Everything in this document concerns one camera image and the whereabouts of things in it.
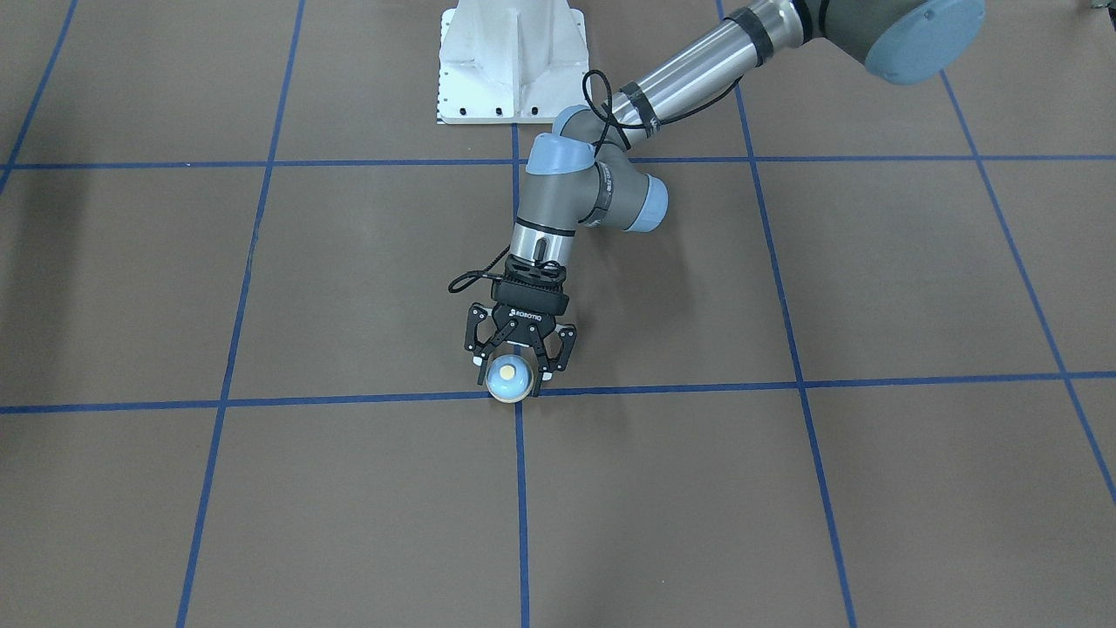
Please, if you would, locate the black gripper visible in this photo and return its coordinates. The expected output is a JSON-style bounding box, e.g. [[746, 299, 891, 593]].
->
[[464, 265, 578, 396]]

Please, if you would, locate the blue white call bell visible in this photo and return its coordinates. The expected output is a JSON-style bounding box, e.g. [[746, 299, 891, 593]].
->
[[482, 354, 533, 403]]

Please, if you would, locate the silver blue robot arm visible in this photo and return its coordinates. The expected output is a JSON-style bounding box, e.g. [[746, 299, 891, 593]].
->
[[449, 1, 987, 403]]

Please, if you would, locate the brown paper table mat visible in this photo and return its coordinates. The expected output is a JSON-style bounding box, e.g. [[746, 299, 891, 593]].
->
[[3, 1, 1113, 627]]

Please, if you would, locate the white camera mast pedestal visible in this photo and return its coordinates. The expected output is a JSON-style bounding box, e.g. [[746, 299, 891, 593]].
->
[[436, 1, 589, 125]]

